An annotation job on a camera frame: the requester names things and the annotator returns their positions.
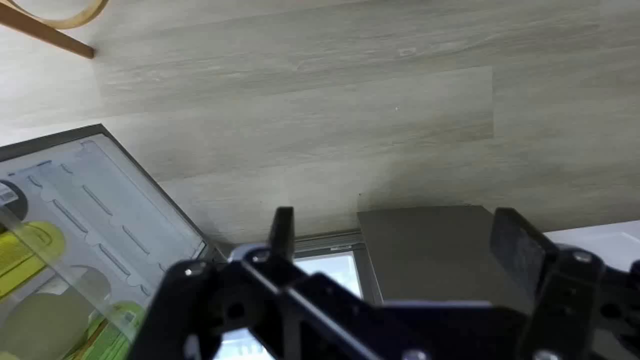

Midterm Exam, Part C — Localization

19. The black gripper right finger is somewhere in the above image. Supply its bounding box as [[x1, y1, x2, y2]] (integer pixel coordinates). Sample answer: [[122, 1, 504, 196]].
[[491, 206, 640, 360]]

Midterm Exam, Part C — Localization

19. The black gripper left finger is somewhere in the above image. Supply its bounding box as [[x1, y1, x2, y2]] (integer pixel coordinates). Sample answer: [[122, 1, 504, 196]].
[[127, 206, 402, 360]]

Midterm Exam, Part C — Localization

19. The stainless refrigerator door with dispenser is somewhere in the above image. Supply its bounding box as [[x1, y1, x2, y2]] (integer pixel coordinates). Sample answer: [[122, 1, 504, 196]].
[[356, 203, 536, 315]]

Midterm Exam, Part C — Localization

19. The open refrigerator door with bins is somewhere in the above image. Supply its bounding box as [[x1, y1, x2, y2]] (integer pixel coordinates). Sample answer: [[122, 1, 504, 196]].
[[0, 122, 226, 360]]

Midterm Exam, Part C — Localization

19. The white kitchen base cabinet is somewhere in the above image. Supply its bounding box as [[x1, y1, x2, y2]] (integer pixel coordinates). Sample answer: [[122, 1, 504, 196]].
[[544, 219, 640, 273]]

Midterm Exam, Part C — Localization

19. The green bottle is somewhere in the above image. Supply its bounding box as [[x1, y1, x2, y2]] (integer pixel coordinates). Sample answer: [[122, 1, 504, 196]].
[[65, 300, 150, 360]]

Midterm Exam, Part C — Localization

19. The yellow bottle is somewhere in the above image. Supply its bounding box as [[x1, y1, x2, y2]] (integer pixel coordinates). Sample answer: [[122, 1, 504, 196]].
[[0, 219, 68, 301]]

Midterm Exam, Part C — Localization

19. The clear pale bottle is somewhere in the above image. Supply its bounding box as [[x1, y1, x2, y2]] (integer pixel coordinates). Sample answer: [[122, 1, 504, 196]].
[[0, 263, 111, 360]]

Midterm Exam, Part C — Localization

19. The dark wine bottle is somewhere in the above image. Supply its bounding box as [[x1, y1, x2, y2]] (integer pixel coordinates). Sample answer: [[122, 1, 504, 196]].
[[0, 178, 29, 227]]

